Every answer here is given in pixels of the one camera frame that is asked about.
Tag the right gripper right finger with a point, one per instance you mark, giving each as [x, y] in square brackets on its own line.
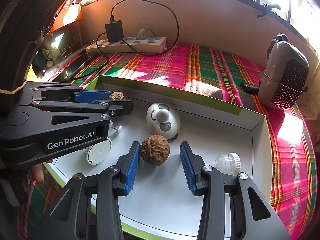
[192, 166]

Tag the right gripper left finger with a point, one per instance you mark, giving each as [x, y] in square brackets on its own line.
[128, 165]

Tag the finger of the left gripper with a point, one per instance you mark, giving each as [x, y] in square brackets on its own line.
[117, 107]
[89, 96]

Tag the brown walnut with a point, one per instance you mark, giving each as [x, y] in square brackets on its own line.
[117, 96]
[155, 150]

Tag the white round disc gadget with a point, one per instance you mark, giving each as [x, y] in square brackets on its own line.
[97, 153]

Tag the clear round white-lid jar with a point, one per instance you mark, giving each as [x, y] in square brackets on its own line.
[228, 163]

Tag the white and green cardboard tray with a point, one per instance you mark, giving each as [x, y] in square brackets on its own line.
[160, 205]

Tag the blue-white round knob toy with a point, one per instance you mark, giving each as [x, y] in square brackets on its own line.
[164, 120]

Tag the black phone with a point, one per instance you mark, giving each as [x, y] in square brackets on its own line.
[74, 68]

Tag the black charger adapter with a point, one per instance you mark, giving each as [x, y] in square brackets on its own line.
[114, 31]

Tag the orange planter tray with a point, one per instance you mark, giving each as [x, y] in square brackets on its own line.
[67, 16]

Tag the plaid pink green bedspread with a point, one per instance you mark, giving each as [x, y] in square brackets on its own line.
[219, 74]

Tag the grey red mesh heater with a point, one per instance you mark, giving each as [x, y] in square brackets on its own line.
[284, 78]

